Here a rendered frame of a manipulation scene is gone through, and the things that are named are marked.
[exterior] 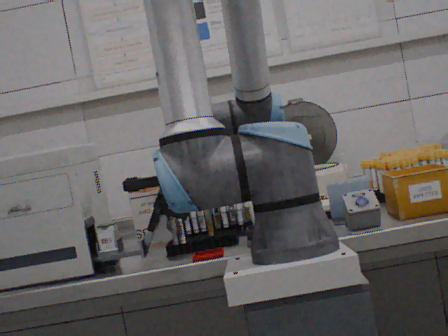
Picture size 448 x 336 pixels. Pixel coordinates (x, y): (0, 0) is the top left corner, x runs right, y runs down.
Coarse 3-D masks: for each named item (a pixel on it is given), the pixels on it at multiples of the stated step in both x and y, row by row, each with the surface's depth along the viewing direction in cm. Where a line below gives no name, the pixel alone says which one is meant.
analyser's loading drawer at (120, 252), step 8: (120, 240) 144; (120, 248) 142; (128, 248) 145; (136, 248) 143; (144, 248) 142; (96, 256) 142; (104, 256) 140; (112, 256) 140; (120, 256) 141; (128, 256) 140; (144, 256) 140
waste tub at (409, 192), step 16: (384, 176) 147; (400, 176) 138; (416, 176) 138; (432, 176) 138; (384, 192) 151; (400, 192) 138; (416, 192) 138; (432, 192) 138; (400, 208) 138; (416, 208) 138; (432, 208) 138
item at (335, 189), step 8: (360, 176) 151; (328, 184) 149; (336, 184) 149; (344, 184) 148; (352, 184) 148; (360, 184) 148; (368, 184) 148; (328, 192) 149; (336, 192) 149; (344, 192) 149; (352, 192) 148; (328, 200) 153; (336, 200) 149; (336, 208) 149; (336, 216) 149; (336, 224) 148
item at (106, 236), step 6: (96, 228) 142; (102, 228) 142; (108, 228) 142; (114, 228) 142; (102, 234) 141; (108, 234) 141; (114, 234) 141; (102, 240) 141; (108, 240) 141; (114, 240) 141; (102, 246) 141; (108, 246) 141; (114, 246) 141
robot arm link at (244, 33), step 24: (240, 0) 113; (240, 24) 116; (240, 48) 119; (264, 48) 121; (240, 72) 122; (264, 72) 123; (240, 96) 126; (264, 96) 125; (240, 120) 128; (264, 120) 128
